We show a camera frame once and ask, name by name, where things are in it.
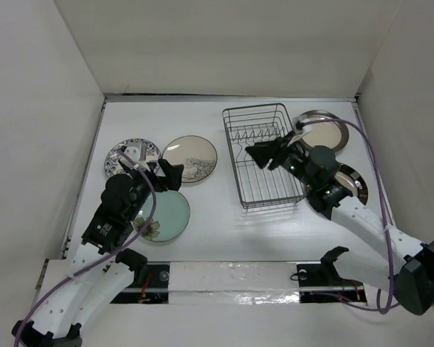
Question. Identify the beige tree pattern plate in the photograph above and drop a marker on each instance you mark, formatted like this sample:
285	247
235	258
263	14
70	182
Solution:
198	156

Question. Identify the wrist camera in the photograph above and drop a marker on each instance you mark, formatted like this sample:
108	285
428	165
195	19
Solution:
137	156
300	128

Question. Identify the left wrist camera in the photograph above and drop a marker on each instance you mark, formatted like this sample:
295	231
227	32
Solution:
137	156

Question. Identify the teal flower plate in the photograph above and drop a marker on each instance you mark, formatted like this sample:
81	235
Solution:
170	218

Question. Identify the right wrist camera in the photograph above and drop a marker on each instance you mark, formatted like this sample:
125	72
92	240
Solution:
300	128

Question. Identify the blue floral patterned plate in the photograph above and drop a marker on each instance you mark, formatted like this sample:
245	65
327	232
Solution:
111	163

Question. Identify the black wire dish rack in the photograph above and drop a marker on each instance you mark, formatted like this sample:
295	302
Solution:
249	132

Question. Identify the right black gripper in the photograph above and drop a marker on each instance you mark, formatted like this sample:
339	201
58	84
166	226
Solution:
276	149

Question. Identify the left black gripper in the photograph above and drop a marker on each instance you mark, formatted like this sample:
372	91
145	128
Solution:
171	178

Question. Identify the silver rimmed beige plate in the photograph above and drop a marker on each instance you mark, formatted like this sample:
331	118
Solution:
330	134

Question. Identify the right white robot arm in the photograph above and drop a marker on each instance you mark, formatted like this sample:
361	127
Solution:
407	271

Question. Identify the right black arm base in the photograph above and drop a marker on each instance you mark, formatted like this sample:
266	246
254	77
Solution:
320	283

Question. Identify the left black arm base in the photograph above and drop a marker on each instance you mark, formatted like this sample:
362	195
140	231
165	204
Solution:
150	286

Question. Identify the dark patterned rim plate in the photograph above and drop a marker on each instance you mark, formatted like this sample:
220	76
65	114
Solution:
351	179

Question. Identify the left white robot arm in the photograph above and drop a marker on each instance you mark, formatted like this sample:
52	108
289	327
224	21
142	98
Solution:
103	264

